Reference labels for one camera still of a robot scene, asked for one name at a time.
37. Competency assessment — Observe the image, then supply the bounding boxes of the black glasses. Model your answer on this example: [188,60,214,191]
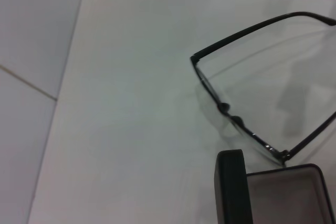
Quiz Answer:
[190,11,336,163]

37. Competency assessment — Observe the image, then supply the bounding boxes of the black glasses case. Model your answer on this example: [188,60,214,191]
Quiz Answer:
[215,149,336,224]

